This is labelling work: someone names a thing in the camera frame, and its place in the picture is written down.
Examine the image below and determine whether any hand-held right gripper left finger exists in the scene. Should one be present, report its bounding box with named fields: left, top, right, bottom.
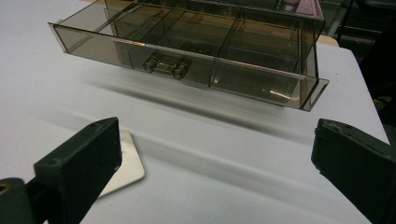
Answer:
left=25, top=117, right=123, bottom=224

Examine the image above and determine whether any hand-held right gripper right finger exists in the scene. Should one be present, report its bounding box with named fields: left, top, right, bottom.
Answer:
left=310, top=118, right=396, bottom=224

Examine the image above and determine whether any smoky transparent plastic drawer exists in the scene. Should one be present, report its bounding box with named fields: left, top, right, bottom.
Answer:
left=48, top=0, right=330, bottom=112

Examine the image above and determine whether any flat white card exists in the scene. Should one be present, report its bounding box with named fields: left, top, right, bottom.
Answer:
left=98, top=130, right=146, bottom=199

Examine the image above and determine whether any dark metal stand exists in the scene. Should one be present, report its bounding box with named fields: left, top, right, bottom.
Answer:
left=323, top=0, right=396, bottom=50

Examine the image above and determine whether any smoky transparent drawer cabinet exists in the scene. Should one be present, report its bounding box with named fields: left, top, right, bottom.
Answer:
left=136, top=0, right=325, bottom=21

